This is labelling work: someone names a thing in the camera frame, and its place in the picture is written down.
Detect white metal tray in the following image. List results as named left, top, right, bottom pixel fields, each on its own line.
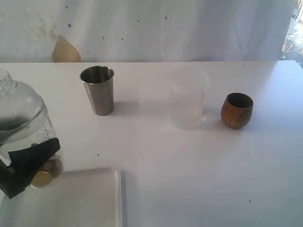
left=0, top=167, right=122, bottom=227

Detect clear plastic shaker cup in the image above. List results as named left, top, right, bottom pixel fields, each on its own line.
left=0, top=118, right=64, bottom=190

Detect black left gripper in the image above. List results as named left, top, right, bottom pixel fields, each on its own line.
left=0, top=114, right=61, bottom=199

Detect coins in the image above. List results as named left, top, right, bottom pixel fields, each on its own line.
left=30, top=159, right=63, bottom=188

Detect translucent white plastic container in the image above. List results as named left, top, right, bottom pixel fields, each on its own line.
left=168, top=67, right=209, bottom=130

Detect stainless steel cup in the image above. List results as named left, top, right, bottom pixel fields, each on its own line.
left=80, top=66, right=114, bottom=116

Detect brown wooden cup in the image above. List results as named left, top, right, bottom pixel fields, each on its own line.
left=221, top=92, right=254, bottom=129

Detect clear dome strainer lid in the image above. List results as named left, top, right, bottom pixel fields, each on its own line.
left=0, top=70, right=48, bottom=137

